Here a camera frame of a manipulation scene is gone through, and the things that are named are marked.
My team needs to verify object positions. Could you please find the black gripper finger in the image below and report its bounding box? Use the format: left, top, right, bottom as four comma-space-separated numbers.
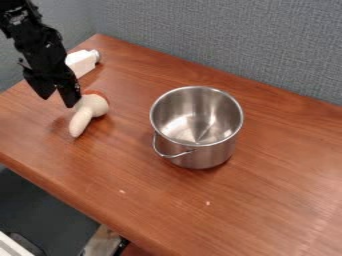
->
54, 78, 81, 108
25, 77, 55, 100

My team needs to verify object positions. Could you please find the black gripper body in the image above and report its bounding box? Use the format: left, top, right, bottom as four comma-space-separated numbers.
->
17, 29, 77, 88

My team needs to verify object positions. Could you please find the white toy mushroom red cap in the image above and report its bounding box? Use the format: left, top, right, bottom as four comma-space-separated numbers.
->
67, 90, 109, 138

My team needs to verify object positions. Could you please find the shiny metal pot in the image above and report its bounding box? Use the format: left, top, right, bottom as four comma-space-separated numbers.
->
149, 86, 244, 169

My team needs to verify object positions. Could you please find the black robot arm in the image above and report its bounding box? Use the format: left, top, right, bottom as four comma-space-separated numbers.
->
0, 0, 81, 108

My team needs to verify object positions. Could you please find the white plastic bottle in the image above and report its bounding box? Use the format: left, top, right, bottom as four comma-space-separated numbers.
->
65, 49, 101, 79

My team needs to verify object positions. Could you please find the white box at corner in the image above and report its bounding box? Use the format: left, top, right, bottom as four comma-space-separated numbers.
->
0, 231, 34, 256

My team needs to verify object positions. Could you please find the table leg frame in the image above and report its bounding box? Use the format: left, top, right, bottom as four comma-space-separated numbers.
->
81, 225, 129, 256

